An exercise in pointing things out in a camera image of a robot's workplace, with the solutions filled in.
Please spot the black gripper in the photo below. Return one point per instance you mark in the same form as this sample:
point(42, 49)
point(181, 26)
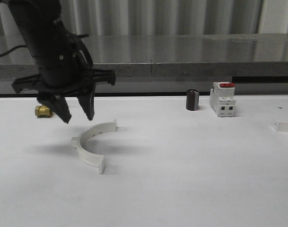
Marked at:
point(65, 67)

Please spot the white half pipe clamp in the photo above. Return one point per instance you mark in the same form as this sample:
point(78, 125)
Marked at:
point(281, 126)
point(86, 156)

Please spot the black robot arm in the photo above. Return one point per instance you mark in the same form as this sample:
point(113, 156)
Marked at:
point(37, 16)

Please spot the brass valve red handwheel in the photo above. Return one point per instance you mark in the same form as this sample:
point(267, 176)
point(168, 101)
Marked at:
point(43, 111)

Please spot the grey stone counter ledge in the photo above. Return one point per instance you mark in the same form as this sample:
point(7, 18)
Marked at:
point(241, 59)

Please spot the dark cylindrical capacitor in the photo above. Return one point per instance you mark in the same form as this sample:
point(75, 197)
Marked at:
point(192, 100)

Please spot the white circuit breaker red switch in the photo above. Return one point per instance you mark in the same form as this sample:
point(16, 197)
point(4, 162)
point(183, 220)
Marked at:
point(222, 99)

